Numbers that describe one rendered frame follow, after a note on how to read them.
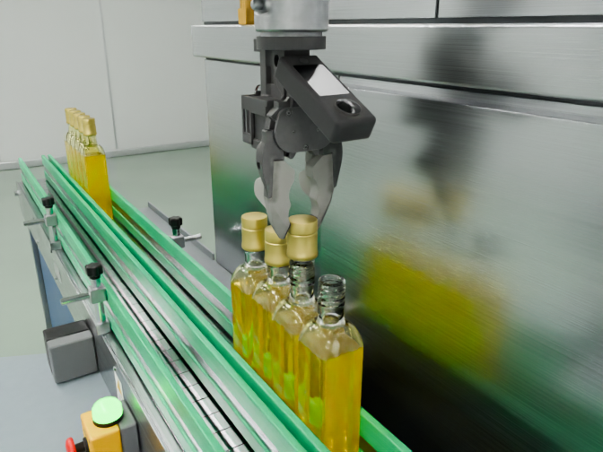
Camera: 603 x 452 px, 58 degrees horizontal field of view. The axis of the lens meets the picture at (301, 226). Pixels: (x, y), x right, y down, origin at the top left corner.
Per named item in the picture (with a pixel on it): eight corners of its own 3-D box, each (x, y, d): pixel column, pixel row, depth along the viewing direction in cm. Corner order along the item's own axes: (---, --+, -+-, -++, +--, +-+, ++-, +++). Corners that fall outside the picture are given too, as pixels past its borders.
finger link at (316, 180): (313, 212, 68) (303, 141, 64) (340, 226, 63) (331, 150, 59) (292, 220, 67) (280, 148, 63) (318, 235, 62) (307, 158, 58)
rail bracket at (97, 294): (113, 335, 97) (104, 266, 92) (69, 347, 93) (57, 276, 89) (108, 325, 100) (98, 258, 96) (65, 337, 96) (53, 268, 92)
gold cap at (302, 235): (324, 257, 61) (324, 220, 60) (296, 264, 60) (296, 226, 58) (307, 247, 64) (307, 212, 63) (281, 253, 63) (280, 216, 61)
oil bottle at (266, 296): (309, 421, 75) (310, 282, 68) (274, 438, 72) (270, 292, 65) (287, 400, 80) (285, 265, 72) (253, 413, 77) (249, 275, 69)
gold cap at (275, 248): (298, 263, 67) (298, 230, 66) (274, 269, 66) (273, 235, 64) (284, 253, 70) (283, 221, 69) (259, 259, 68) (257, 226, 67)
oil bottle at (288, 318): (332, 448, 70) (336, 300, 63) (295, 466, 68) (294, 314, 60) (307, 423, 75) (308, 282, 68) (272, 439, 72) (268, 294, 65)
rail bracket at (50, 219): (63, 251, 133) (55, 198, 129) (30, 257, 130) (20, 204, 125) (60, 246, 137) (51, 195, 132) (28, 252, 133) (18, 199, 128)
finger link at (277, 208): (264, 226, 65) (274, 148, 62) (289, 241, 60) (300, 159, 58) (240, 226, 63) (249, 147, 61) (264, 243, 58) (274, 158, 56)
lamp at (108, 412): (126, 421, 84) (125, 404, 83) (96, 431, 81) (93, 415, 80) (118, 404, 87) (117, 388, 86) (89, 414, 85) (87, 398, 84)
